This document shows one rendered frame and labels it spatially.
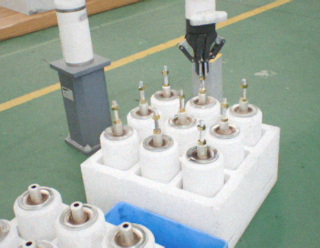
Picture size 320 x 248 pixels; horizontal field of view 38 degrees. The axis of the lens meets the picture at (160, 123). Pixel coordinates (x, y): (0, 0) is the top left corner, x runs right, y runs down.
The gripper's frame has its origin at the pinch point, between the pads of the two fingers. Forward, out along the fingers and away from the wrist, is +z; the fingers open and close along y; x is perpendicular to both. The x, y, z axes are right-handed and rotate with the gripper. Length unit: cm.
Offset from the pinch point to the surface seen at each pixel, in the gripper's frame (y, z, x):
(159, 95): 10.2, 9.9, -8.9
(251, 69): -47, 35, -71
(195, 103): 2.2, 9.9, -0.2
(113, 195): 29.0, 23.6, 15.0
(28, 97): 52, 36, -81
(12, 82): 59, 36, -101
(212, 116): -1.2, 12.4, 4.6
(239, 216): 0.7, 27.8, 28.1
